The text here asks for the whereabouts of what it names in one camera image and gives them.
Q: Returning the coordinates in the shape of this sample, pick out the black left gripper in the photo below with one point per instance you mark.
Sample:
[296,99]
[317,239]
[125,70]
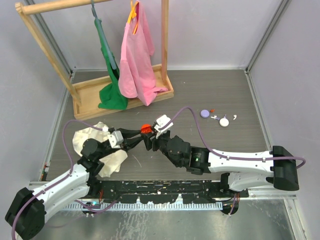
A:
[130,142]

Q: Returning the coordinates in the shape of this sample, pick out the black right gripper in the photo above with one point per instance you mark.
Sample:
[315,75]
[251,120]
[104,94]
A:
[148,142]

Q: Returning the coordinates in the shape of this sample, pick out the orange earbud charging case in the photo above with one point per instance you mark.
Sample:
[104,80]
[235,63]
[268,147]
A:
[146,129]

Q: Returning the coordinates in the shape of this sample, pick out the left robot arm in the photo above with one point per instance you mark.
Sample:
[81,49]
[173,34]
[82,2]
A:
[31,209]

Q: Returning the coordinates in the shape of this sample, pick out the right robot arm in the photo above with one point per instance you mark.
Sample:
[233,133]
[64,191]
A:
[239,170]

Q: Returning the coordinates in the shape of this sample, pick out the white earbud charging case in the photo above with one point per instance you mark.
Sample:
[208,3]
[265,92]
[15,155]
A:
[224,122]

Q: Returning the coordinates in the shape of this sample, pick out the cream crumpled cloth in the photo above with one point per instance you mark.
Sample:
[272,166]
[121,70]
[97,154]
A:
[84,143]

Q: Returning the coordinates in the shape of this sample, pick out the wooden clothes rack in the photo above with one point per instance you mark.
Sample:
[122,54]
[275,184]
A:
[85,95]

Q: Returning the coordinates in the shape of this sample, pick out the pink shirt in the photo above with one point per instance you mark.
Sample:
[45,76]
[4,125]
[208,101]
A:
[136,74]

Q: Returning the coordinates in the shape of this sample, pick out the yellow clothes hanger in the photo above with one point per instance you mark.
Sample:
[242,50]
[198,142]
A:
[133,15]

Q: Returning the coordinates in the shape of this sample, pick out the grey clothes hanger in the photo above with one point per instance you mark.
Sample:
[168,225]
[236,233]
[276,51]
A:
[105,49]

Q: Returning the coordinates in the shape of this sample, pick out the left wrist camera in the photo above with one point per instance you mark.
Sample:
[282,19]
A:
[115,139]

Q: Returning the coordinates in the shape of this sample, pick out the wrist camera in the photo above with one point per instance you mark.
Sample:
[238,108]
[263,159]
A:
[162,125]
[115,139]

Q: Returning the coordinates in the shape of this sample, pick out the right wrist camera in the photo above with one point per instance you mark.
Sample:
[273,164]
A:
[162,125]

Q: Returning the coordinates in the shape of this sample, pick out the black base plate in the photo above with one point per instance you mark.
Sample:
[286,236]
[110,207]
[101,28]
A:
[160,191]

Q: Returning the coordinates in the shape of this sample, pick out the slotted cable duct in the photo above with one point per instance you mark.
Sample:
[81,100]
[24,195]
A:
[176,206]

